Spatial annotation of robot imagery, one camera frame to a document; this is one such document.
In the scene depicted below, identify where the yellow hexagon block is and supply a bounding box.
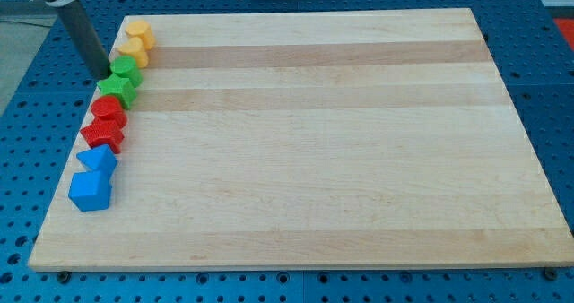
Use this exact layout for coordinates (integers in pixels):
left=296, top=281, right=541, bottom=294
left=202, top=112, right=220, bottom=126
left=125, top=20, right=156, bottom=50

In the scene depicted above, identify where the wooden board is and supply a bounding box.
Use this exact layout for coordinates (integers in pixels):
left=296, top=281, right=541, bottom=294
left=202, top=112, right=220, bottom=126
left=29, top=8, right=573, bottom=272

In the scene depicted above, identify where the green star block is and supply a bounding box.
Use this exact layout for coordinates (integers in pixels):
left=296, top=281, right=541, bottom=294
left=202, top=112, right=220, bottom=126
left=97, top=74, right=137, bottom=109

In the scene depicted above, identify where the yellow heart block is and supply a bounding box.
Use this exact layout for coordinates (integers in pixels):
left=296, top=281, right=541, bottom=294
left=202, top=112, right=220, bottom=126
left=117, top=37, right=149, bottom=68

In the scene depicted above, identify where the green cylinder block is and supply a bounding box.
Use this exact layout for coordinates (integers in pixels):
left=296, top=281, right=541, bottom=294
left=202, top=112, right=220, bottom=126
left=110, top=56, right=143, bottom=88

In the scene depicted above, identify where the red cylinder block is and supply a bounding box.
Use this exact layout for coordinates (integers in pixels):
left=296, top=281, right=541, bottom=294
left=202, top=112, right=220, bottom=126
left=91, top=95, right=127, bottom=128

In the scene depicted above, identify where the red star block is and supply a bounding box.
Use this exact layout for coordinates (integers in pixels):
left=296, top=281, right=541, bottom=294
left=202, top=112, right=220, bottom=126
left=80, top=118, right=125, bottom=154

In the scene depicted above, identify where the blue triangle block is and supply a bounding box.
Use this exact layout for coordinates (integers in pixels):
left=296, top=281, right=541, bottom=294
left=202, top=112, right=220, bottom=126
left=76, top=144, right=117, bottom=178

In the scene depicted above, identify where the blue cube block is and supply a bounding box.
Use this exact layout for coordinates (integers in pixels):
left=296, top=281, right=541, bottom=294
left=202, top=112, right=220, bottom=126
left=68, top=170, right=111, bottom=212

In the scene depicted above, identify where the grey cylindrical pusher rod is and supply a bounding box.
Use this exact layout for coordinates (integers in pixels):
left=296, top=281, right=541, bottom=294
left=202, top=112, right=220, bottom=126
left=56, top=0, right=110, bottom=80

